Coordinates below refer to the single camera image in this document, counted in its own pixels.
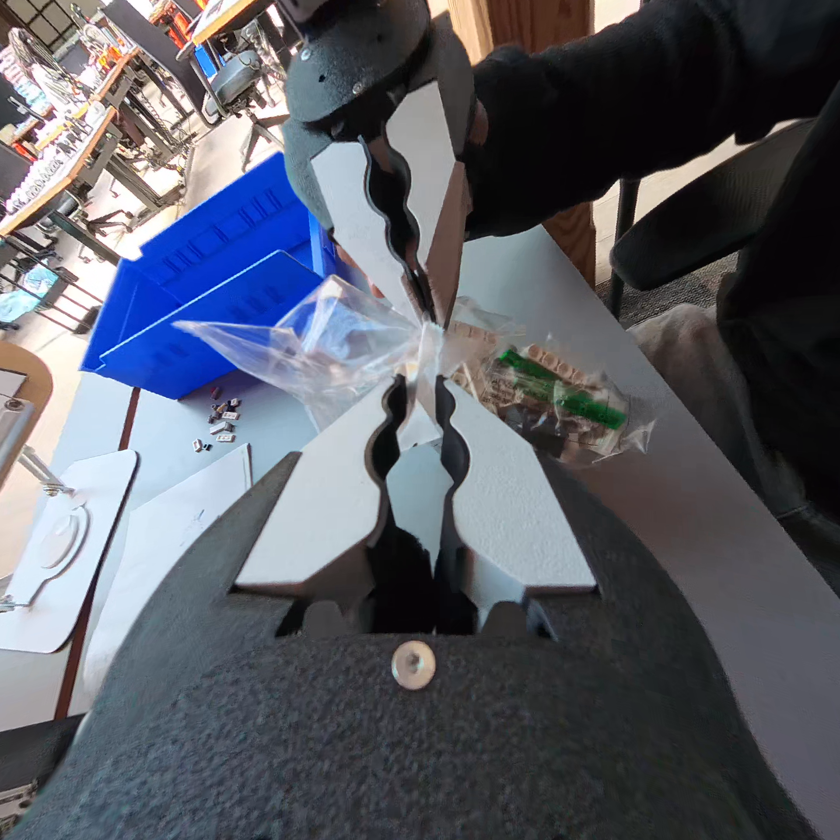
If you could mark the clear plastic bag of lego pieces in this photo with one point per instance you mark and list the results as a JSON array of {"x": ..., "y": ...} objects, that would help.
[{"x": 367, "y": 348}]

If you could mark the wooden workbench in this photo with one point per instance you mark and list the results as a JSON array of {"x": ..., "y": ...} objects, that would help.
[{"x": 65, "y": 144}]

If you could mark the wooden desk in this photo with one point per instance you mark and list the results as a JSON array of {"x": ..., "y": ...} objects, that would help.
[{"x": 223, "y": 16}]

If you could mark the computer monitor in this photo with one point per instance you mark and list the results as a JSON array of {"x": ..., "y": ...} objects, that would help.
[{"x": 33, "y": 295}]

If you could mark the round wooden table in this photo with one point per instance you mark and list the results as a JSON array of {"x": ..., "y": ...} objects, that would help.
[{"x": 26, "y": 367}]

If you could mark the person's grey trousers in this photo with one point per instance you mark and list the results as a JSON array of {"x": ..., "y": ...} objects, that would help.
[{"x": 695, "y": 367}]

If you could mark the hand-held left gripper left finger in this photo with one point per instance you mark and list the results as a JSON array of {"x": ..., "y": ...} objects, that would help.
[{"x": 315, "y": 512}]

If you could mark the pile of small lego pieces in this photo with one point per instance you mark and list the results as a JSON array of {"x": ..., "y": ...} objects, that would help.
[{"x": 220, "y": 420}]

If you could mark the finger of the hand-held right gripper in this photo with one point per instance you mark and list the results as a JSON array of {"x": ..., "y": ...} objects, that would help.
[
  {"x": 354, "y": 203},
  {"x": 433, "y": 164}
]

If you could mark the blue plastic bin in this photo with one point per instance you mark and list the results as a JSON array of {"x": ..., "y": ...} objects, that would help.
[{"x": 197, "y": 315}]

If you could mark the white instruction booklet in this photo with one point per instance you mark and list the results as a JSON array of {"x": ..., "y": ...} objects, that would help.
[{"x": 184, "y": 512}]

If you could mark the black chair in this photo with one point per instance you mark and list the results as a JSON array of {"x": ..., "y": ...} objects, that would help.
[{"x": 689, "y": 223}]

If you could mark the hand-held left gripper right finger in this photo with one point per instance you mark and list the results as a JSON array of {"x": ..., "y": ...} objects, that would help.
[{"x": 518, "y": 512}]

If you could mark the white rounded mount plate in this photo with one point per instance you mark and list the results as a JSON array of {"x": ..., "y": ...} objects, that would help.
[{"x": 59, "y": 558}]

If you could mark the wooden post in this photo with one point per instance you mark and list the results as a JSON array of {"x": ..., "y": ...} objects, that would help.
[{"x": 525, "y": 26}]

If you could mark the person's right forearm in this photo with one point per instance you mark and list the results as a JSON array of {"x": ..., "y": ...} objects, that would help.
[{"x": 689, "y": 72}]

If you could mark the person's right hand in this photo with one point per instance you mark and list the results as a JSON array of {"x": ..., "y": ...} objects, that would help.
[{"x": 531, "y": 151}]

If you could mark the grey office chair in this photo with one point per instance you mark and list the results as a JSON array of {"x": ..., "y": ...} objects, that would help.
[{"x": 239, "y": 85}]

